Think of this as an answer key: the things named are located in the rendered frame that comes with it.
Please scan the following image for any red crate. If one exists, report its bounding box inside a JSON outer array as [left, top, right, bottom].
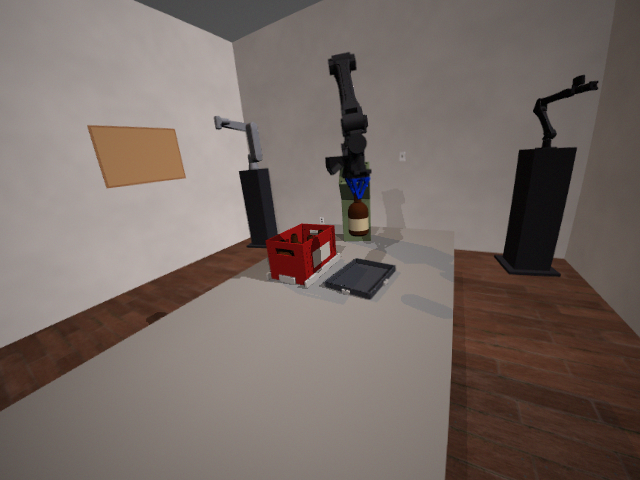
[[266, 224, 336, 285]]

